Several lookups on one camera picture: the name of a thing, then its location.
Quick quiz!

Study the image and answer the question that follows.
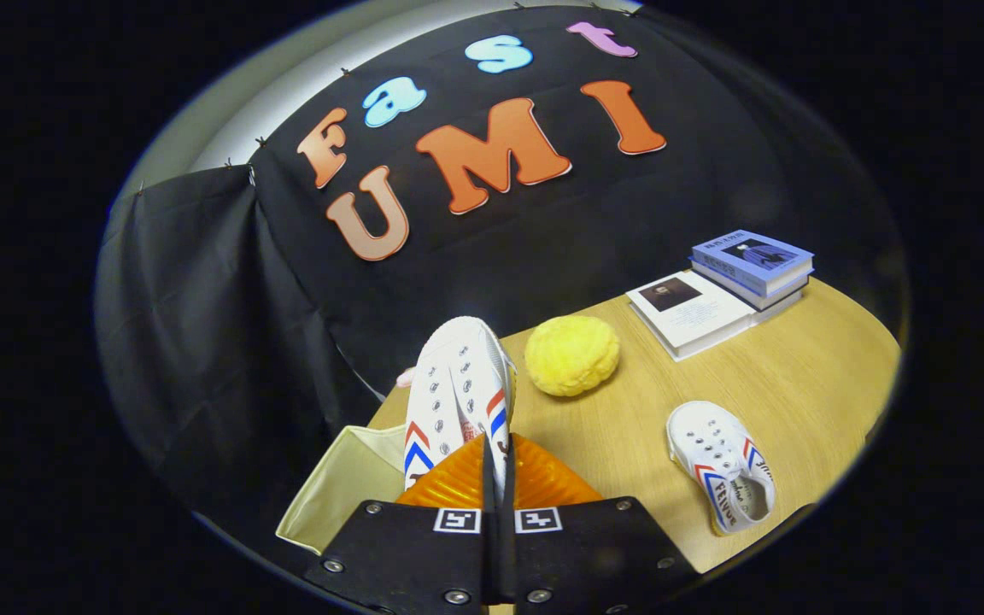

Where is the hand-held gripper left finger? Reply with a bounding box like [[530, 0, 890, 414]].
[[302, 434, 500, 615]]

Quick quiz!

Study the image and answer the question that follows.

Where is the white portrait cover book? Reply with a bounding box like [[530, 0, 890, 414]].
[[625, 271, 758, 362]]

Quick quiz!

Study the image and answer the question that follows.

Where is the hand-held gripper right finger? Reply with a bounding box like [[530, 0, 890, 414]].
[[499, 432, 705, 615]]

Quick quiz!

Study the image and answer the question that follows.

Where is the plain white book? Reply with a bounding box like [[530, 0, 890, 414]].
[[753, 290, 803, 327]]

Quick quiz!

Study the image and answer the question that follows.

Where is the white canvas shoe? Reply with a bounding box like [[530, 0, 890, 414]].
[[665, 401, 776, 536], [402, 316, 517, 505]]

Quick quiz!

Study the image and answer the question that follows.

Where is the blue cover book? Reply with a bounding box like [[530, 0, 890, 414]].
[[690, 229, 815, 298]]

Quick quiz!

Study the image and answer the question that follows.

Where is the thin blue-edged book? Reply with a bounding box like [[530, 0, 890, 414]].
[[697, 272, 805, 312]]

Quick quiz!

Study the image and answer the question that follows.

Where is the beige fabric storage box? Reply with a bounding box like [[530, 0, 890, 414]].
[[276, 425, 412, 556]]

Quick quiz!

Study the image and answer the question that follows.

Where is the yellow fluffy plush ball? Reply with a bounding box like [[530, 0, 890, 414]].
[[524, 315, 621, 397]]

